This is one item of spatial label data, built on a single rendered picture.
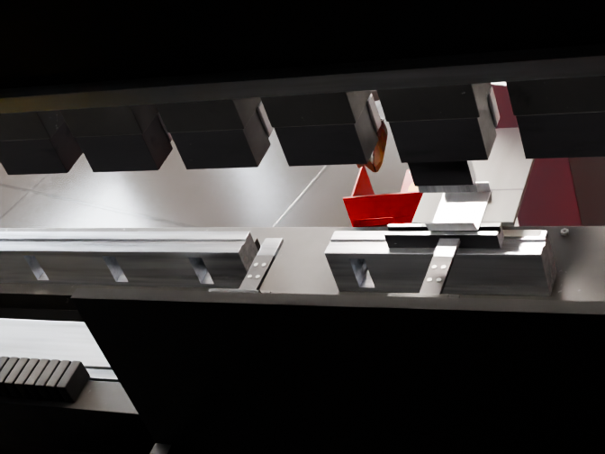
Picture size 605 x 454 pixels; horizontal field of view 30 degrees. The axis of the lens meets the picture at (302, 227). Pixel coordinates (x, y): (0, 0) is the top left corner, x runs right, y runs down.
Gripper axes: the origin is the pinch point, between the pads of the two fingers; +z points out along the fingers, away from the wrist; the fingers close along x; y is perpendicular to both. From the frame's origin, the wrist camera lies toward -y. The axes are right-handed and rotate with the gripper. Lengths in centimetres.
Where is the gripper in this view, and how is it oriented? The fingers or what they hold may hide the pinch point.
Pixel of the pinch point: (374, 164)
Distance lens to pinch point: 238.9
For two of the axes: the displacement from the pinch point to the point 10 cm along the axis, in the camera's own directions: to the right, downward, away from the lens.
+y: -2.7, 5.9, -7.6
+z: 2.8, 8.0, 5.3
